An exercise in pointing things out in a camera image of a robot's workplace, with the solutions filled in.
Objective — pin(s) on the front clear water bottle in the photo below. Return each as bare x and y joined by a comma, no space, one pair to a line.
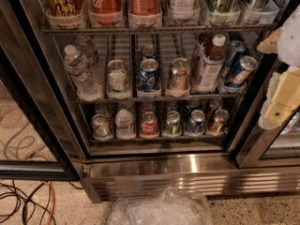
78,68

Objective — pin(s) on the rear clear water bottle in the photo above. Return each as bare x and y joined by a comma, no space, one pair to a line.
87,46

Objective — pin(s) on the blue pepsi can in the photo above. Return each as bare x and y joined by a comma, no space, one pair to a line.
149,52
148,75

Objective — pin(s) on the wire shelf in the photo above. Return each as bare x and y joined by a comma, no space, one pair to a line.
160,30
140,99

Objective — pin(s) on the red coca-cola can top shelf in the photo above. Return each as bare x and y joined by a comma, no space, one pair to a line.
105,12

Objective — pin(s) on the blue can shelf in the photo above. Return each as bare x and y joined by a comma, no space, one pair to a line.
195,124
190,106

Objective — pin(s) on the left fridge glass door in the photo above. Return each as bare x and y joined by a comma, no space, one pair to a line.
33,72

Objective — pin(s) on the rear blue pepsi can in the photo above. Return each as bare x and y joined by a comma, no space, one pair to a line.
149,52

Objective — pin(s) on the green tall can top shelf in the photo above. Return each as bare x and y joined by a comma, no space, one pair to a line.
222,12

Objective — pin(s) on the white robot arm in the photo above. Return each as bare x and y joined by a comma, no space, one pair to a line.
289,41

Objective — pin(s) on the fridge glass door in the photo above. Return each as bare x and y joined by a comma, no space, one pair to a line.
252,146
33,72

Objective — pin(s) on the rear blue red bull can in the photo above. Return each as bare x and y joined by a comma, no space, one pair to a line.
235,50

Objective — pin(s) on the green can bottom shelf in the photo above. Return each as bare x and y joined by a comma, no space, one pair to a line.
172,125

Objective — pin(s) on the front blue pepsi can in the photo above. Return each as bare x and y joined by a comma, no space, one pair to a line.
148,75

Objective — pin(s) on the rear blue can bottom shelf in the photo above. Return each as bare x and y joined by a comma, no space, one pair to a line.
190,106

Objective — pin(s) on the copper soda can middle shelf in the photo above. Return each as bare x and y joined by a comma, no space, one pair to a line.
178,74

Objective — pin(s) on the stainless fridge bottom grille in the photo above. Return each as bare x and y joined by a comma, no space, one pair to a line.
110,179

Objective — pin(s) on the clear water bottle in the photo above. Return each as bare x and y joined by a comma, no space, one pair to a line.
87,46
78,68

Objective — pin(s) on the yellow lacroix can top shelf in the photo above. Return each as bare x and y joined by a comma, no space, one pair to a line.
66,14

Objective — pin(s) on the silver can bottom shelf left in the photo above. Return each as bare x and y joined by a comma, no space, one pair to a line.
101,127

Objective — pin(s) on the red orange can top shelf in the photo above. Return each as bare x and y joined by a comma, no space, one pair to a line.
143,13

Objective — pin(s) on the white green 7up can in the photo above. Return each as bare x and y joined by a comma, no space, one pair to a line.
117,76

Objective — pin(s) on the rear copper can bottom shelf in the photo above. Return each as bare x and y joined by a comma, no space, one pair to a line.
212,105

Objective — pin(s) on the top wire shelf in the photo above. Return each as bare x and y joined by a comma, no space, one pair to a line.
160,30

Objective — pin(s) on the front blue red bull can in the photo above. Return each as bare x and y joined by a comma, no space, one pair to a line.
241,71

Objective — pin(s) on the right fridge glass door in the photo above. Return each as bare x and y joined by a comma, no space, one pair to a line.
252,146

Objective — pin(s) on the middle wire shelf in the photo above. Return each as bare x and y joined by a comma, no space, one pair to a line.
140,99

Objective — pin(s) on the front iced tea bottle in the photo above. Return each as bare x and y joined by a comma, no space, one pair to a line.
211,57

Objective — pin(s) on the blue red bull can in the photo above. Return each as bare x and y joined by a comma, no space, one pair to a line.
235,50
241,71

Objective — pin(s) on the white label bottle top shelf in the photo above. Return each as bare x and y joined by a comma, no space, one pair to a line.
181,9

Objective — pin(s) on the clear plastic bag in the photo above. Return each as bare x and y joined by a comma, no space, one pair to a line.
170,207

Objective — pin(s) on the red coke can bottom shelf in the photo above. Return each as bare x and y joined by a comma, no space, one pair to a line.
149,125

